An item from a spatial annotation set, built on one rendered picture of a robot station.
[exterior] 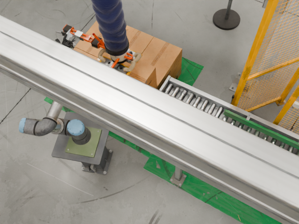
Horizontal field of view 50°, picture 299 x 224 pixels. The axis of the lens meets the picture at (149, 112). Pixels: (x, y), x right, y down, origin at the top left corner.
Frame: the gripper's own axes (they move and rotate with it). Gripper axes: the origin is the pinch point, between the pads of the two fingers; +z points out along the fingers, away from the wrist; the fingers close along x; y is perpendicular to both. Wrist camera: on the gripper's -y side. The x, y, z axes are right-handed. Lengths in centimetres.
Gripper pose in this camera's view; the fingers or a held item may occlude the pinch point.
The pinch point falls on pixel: (72, 34)
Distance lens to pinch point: 291.8
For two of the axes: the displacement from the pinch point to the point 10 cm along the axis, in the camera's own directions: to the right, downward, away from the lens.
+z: 4.8, -8.0, 3.7
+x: -0.6, -4.5, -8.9
